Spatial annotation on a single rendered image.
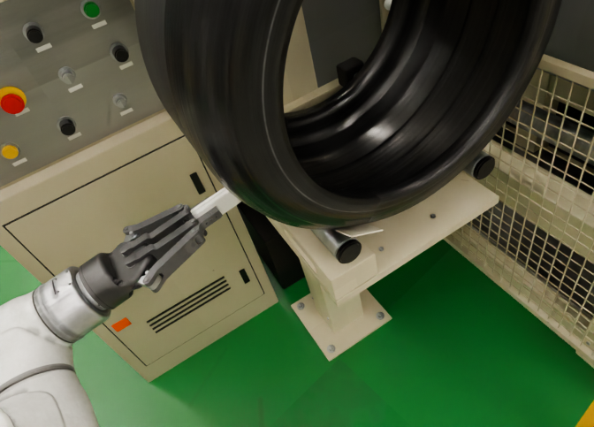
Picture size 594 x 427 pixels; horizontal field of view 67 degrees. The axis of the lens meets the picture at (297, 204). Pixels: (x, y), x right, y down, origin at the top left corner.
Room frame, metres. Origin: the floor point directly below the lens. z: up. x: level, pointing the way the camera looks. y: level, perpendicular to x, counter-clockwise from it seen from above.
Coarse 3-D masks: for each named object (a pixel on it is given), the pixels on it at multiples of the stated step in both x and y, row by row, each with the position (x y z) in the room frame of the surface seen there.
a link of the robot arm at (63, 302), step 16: (64, 272) 0.43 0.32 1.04; (48, 288) 0.41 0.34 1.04; (64, 288) 0.40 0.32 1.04; (80, 288) 0.40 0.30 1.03; (48, 304) 0.39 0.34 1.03; (64, 304) 0.38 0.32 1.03; (80, 304) 0.38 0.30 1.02; (96, 304) 0.39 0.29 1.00; (48, 320) 0.37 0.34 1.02; (64, 320) 0.37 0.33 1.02; (80, 320) 0.37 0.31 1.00; (96, 320) 0.38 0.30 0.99; (64, 336) 0.36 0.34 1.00; (80, 336) 0.37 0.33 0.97
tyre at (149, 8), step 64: (192, 0) 0.43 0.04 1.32; (256, 0) 0.41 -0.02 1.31; (448, 0) 0.75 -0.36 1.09; (512, 0) 0.63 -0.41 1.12; (192, 64) 0.42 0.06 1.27; (256, 64) 0.40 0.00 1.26; (384, 64) 0.76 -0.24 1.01; (448, 64) 0.69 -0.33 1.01; (512, 64) 0.53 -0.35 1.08; (192, 128) 0.43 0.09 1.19; (256, 128) 0.39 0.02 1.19; (320, 128) 0.70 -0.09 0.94; (384, 128) 0.68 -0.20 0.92; (448, 128) 0.59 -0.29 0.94; (256, 192) 0.40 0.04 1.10; (320, 192) 0.41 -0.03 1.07; (384, 192) 0.45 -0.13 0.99
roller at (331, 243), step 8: (320, 232) 0.48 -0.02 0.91; (328, 232) 0.47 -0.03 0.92; (336, 232) 0.46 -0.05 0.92; (320, 240) 0.47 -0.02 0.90; (328, 240) 0.45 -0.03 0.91; (336, 240) 0.44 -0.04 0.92; (344, 240) 0.44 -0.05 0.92; (352, 240) 0.44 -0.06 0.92; (328, 248) 0.45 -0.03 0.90; (336, 248) 0.43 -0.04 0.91; (344, 248) 0.43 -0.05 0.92; (352, 248) 0.43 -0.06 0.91; (360, 248) 0.43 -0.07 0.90; (336, 256) 0.43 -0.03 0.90; (344, 256) 0.42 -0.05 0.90; (352, 256) 0.43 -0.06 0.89
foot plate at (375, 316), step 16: (304, 304) 0.95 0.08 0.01; (368, 304) 0.87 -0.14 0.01; (304, 320) 0.88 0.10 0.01; (320, 320) 0.86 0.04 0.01; (368, 320) 0.81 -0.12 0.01; (384, 320) 0.79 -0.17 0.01; (320, 336) 0.80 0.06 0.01; (336, 336) 0.79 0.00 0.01; (352, 336) 0.77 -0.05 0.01; (336, 352) 0.73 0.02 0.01
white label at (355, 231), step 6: (342, 228) 0.45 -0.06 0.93; (348, 228) 0.45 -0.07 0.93; (354, 228) 0.45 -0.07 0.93; (360, 228) 0.45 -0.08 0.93; (366, 228) 0.44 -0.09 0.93; (372, 228) 0.44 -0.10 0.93; (378, 228) 0.44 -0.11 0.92; (348, 234) 0.43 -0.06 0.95; (354, 234) 0.42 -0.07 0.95; (360, 234) 0.42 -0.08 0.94
